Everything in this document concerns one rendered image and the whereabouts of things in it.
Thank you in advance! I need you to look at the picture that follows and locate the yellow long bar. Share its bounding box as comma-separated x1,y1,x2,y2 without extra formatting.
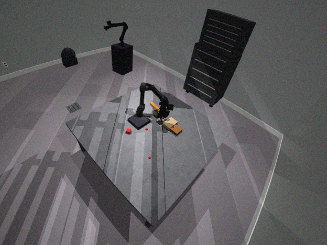
150,102,160,113

